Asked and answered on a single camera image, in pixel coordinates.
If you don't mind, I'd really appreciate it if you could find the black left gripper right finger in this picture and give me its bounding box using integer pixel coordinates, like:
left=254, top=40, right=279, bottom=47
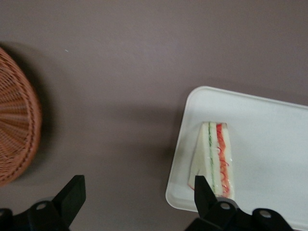
left=184, top=175, right=239, bottom=231

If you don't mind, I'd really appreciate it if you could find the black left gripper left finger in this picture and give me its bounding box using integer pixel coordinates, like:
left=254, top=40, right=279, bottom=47
left=24, top=175, right=87, bottom=231

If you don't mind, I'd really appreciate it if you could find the triangle sandwich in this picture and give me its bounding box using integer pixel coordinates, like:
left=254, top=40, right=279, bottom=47
left=187, top=122, right=238, bottom=201

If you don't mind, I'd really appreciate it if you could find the beige plastic serving tray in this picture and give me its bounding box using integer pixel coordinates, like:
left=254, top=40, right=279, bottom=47
left=165, top=86, right=308, bottom=229

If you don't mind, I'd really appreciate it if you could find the round brown wicker basket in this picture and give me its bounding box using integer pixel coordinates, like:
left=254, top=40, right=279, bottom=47
left=0, top=46, right=44, bottom=188

